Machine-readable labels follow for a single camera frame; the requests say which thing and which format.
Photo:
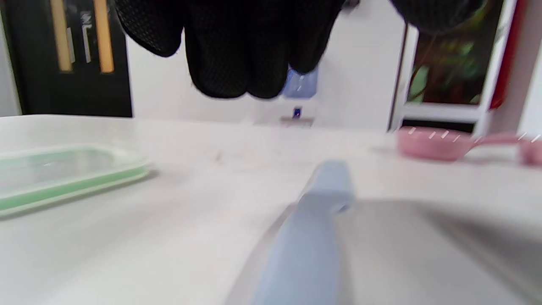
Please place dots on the person's left hand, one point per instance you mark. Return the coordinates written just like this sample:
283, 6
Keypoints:
237, 46

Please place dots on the light blue plastic knife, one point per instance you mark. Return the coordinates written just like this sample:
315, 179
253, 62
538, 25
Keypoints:
309, 245

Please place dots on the clear green-rimmed container lid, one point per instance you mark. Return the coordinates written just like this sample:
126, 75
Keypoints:
63, 186

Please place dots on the light blue dispenser jug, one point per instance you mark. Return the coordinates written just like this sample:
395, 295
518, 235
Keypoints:
302, 87

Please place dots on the white water dispenser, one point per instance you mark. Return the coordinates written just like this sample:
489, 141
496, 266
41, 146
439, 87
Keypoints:
296, 120

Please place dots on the dark glass partition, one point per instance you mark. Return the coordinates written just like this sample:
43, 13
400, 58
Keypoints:
34, 84

